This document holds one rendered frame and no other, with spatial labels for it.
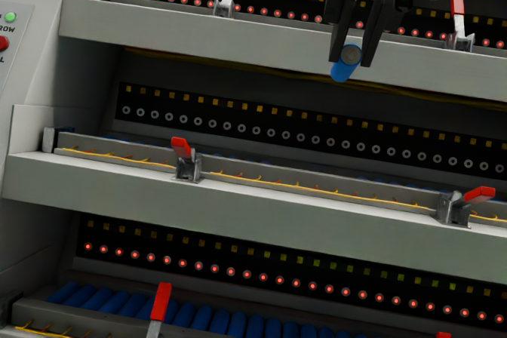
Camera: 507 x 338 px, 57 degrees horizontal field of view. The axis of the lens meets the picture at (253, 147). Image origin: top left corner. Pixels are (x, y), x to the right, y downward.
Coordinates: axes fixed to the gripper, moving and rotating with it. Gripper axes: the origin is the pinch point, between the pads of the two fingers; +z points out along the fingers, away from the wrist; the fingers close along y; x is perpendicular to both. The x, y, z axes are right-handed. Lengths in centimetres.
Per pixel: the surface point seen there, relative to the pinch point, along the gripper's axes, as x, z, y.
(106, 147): 4.7, 20.0, 23.3
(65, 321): 22.7, 24.2, 23.1
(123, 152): 5.0, 20.1, 21.3
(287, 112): -8.1, 28.4, 4.1
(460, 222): 7.7, 17.4, -14.2
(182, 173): 7.1, 18.2, 13.9
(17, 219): 13.6, 22.7, 31.2
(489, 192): 7.5, 9.9, -13.5
